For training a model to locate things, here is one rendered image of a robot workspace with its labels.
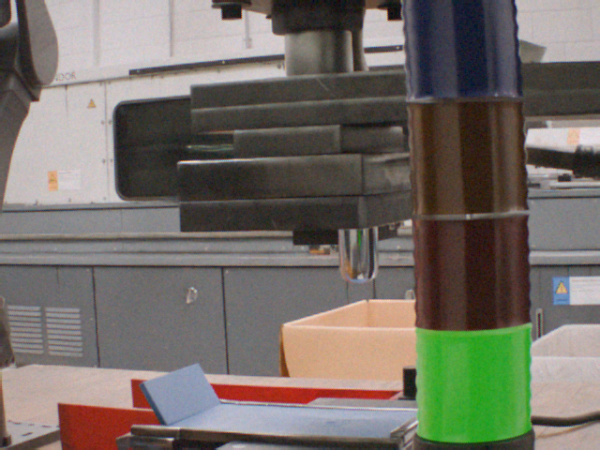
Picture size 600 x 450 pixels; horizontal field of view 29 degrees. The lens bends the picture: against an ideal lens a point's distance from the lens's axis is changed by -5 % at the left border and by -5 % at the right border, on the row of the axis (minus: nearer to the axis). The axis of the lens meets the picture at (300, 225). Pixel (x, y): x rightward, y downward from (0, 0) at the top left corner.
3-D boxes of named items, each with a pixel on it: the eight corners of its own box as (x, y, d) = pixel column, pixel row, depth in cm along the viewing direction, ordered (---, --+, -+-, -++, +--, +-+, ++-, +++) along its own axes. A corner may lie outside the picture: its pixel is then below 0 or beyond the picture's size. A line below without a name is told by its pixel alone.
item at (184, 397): (196, 408, 76) (193, 363, 76) (427, 418, 70) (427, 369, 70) (142, 430, 70) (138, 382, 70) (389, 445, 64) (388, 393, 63)
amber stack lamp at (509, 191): (430, 209, 40) (426, 108, 40) (540, 206, 39) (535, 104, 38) (394, 216, 37) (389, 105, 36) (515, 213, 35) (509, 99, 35)
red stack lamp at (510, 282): (434, 314, 40) (430, 214, 40) (543, 313, 39) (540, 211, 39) (397, 331, 37) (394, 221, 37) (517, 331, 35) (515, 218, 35)
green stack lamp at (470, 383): (435, 415, 40) (434, 319, 40) (542, 416, 39) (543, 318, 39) (400, 441, 37) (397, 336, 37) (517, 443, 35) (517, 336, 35)
